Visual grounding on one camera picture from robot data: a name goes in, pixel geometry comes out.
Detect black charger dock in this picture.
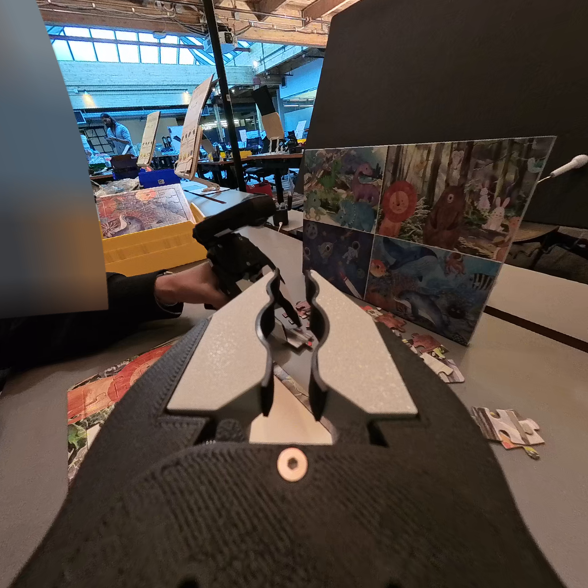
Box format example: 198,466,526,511
274,193,295,227

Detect black partition panel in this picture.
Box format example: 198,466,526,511
307,0,588,228

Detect colourful animal puzzle box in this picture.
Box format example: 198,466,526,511
301,135,557,346

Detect lion jigsaw puzzle board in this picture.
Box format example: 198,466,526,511
66,342,335,485

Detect office chair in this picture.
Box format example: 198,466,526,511
505,223,563,276

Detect blue storage crate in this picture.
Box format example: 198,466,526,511
138,169,182,189

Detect black pole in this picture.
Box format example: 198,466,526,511
201,0,247,193

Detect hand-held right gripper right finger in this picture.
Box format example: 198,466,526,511
305,270,419,422

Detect yellow plastic bin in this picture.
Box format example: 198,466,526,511
101,201,208,277

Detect white lever handle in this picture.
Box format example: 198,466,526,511
537,155,588,182

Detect joined grey puzzle pieces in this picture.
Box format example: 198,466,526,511
471,406,546,460

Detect orange patterned assembled puzzle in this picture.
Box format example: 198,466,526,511
96,184,194,239

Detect pile of puzzle pieces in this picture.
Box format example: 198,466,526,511
294,299,466,383

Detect small wooden display stand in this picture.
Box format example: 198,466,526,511
137,110,161,167

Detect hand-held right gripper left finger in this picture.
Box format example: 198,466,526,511
166,270,282,418

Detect person's left hand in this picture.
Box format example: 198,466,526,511
155,263,231,308

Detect tall wooden display stand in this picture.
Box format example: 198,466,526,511
175,76,230,191

